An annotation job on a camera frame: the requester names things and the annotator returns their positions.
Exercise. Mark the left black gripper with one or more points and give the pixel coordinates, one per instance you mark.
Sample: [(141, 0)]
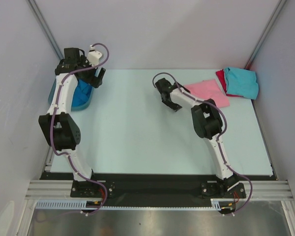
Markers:
[(95, 81)]

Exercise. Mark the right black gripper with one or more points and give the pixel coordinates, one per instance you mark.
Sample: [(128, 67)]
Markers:
[(167, 97)]

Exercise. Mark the pink t shirt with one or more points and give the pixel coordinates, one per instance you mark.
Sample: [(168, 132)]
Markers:
[(209, 89)]

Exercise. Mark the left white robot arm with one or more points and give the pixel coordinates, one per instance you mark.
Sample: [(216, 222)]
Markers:
[(60, 130)]

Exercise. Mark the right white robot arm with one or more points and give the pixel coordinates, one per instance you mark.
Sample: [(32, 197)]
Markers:
[(208, 123)]

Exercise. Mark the crumpled blue t shirt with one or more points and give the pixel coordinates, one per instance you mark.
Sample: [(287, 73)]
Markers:
[(81, 94)]

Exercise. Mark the translucent blue plastic bin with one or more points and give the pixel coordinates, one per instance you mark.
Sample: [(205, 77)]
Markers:
[(83, 105)]

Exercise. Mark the folded red t shirt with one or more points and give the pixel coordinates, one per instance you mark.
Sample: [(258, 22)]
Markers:
[(221, 78)]

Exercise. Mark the folded light blue t shirt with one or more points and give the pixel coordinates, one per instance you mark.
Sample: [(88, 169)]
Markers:
[(241, 82)]

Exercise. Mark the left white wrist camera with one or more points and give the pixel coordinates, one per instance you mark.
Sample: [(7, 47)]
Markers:
[(94, 56)]

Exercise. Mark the left aluminium corner post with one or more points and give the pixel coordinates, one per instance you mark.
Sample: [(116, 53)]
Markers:
[(38, 15)]

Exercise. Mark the aluminium corner post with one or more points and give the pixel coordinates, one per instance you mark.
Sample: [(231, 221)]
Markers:
[(38, 15), (266, 32)]

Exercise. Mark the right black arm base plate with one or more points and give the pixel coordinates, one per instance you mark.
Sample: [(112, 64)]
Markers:
[(217, 190)]

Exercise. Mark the slotted cable duct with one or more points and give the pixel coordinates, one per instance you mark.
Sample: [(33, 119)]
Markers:
[(199, 204)]

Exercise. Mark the aluminium front rail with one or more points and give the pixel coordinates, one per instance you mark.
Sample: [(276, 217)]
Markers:
[(257, 190)]

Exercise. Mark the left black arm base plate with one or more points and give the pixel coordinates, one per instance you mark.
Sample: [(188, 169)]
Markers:
[(86, 189)]

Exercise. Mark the right aluminium corner post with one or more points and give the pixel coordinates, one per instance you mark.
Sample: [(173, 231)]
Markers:
[(266, 32)]

